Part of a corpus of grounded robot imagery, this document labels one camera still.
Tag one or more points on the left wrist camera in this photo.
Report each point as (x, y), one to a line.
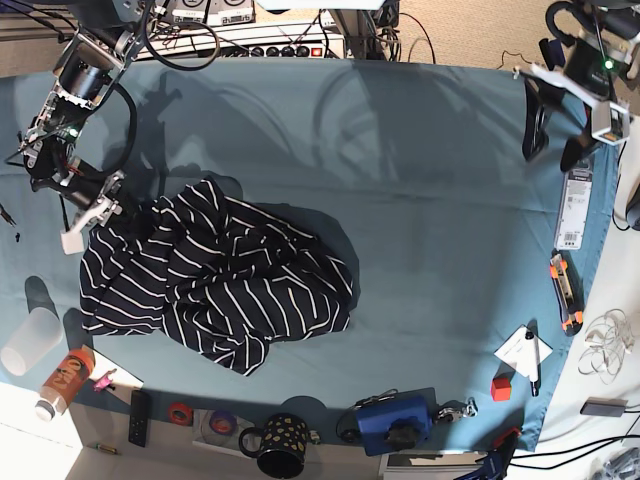
(610, 123)

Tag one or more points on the white black marker pen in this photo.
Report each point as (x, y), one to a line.
(532, 361)

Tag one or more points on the black mug yellow pattern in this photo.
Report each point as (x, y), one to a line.
(279, 446)

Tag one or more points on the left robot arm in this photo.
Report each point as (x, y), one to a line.
(614, 22)

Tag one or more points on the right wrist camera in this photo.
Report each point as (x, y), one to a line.
(72, 239)

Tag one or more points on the translucent plastic cup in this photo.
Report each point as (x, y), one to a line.
(40, 332)

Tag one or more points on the orange black utility knife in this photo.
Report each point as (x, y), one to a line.
(570, 308)

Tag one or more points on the black remote control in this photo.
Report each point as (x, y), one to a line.
(140, 409)

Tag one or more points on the blue handled tool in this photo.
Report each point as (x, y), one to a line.
(494, 465)

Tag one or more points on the red tape roll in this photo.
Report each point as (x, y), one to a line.
(180, 414)

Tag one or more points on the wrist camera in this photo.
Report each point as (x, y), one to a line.
(610, 123)
(72, 239)

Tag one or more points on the white paper card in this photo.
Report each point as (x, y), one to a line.
(512, 352)

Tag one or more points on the grey blister package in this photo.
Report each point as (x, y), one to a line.
(574, 205)

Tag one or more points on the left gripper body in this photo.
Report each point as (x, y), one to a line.
(587, 73)

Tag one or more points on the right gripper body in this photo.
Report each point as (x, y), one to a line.
(84, 192)

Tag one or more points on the pink small figurine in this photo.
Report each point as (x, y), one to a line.
(105, 381)

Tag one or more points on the grey flat device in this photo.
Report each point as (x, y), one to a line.
(599, 407)

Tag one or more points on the blue box with knob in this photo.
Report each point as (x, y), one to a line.
(394, 425)

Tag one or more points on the metal carabiner keys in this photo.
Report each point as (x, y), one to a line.
(452, 414)

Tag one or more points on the white power strip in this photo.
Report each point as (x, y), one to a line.
(313, 50)

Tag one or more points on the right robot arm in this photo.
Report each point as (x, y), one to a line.
(108, 37)

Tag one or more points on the green yellow battery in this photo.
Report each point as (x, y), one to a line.
(106, 449)

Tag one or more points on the red cube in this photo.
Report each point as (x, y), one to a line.
(500, 389)

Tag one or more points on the navy white striped t-shirt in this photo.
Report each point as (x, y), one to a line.
(221, 276)

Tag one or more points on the purple tape roll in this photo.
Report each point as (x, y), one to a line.
(223, 423)

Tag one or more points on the orange labelled bottle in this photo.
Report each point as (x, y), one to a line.
(60, 389)

